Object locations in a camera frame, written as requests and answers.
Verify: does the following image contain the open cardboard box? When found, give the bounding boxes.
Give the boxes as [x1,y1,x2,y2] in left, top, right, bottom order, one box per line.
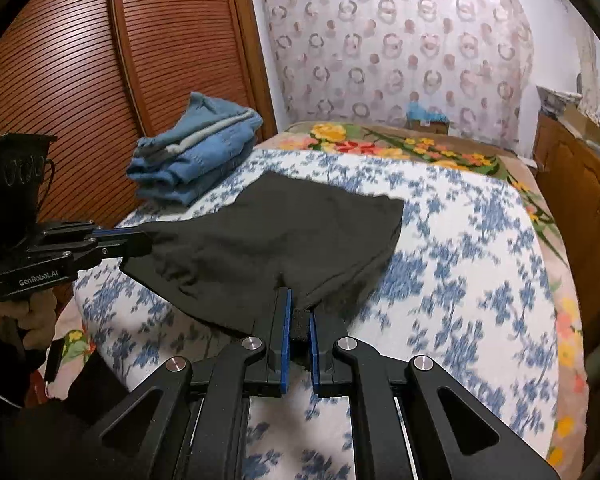
[561,104,600,144]

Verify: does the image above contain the blue floral bed sheet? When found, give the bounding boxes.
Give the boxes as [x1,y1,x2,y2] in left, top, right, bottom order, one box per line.
[72,149,562,480]

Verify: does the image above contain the louvered wooden wardrobe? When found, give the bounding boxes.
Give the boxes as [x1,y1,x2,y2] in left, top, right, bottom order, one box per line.
[0,0,278,241]

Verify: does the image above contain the colourful flower blanket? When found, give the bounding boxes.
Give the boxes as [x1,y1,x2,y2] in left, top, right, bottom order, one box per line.
[45,121,589,467]

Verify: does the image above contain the stack of papers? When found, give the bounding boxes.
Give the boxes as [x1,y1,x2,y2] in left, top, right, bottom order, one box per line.
[536,85,582,117]

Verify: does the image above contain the person's left hand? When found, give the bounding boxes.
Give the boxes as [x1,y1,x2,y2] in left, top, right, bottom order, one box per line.
[0,289,59,362]

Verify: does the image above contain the ring patterned curtain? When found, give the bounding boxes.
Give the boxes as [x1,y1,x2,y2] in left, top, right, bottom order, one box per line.
[259,0,537,149]

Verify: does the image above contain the small cardboard box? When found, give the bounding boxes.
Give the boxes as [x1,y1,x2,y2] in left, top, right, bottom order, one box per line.
[405,117,450,135]

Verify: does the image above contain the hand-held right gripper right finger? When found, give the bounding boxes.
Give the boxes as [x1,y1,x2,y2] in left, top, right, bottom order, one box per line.
[307,310,561,480]

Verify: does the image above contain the black pants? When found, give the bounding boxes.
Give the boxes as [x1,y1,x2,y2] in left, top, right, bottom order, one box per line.
[121,170,406,337]

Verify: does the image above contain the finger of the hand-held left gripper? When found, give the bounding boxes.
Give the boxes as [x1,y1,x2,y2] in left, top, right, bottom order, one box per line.
[96,232,154,261]
[91,227,149,239]

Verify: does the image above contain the beige sheer curtain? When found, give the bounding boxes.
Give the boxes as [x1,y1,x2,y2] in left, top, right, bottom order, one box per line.
[574,24,600,112]

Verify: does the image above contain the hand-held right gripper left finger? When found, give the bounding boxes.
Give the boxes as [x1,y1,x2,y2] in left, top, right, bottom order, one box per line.
[95,287,293,480]

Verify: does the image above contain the folded blue denim jeans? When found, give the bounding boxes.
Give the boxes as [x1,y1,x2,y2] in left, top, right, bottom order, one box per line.
[126,125,257,187]
[136,167,233,207]

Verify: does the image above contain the blue plastic bag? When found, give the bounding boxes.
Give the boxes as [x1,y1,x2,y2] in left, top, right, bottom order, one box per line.
[405,101,449,124]

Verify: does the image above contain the person's left forearm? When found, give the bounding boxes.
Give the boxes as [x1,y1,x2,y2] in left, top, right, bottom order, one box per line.
[0,317,136,480]

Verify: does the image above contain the wooden sideboard cabinet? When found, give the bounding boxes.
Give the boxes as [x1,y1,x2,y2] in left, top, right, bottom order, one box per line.
[534,111,600,353]

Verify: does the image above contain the folded light blue jeans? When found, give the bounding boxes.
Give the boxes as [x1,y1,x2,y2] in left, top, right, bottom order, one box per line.
[134,92,264,160]

